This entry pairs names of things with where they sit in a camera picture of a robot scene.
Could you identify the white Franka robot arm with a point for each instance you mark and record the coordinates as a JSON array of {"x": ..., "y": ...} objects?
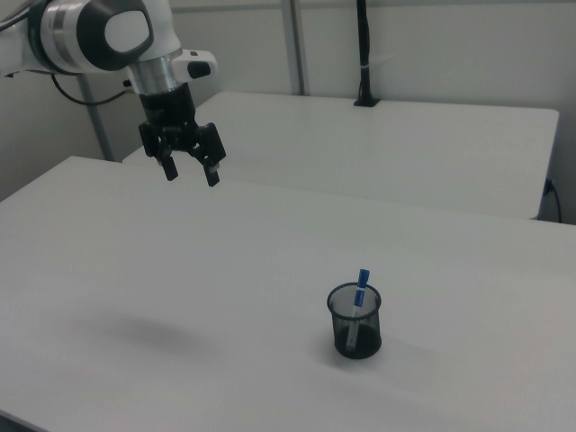
[{"x": 67, "y": 36}]

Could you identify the blue capped white marker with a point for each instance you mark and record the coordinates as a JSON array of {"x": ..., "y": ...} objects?
[{"x": 361, "y": 297}]

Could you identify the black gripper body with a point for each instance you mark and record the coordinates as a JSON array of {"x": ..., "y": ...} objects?
[{"x": 168, "y": 112}]

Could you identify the black mesh pen cup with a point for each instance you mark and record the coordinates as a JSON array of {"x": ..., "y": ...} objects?
[{"x": 355, "y": 335}]

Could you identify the black table clamp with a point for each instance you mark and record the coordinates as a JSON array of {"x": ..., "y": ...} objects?
[{"x": 364, "y": 45}]

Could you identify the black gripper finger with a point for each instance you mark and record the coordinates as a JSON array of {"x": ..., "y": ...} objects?
[
  {"x": 211, "y": 144},
  {"x": 155, "y": 144}
]

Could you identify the grey wall frame post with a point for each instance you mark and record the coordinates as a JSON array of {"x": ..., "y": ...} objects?
[
  {"x": 297, "y": 45},
  {"x": 96, "y": 121}
]

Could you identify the white table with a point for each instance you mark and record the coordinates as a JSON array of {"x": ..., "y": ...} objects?
[{"x": 360, "y": 148}]

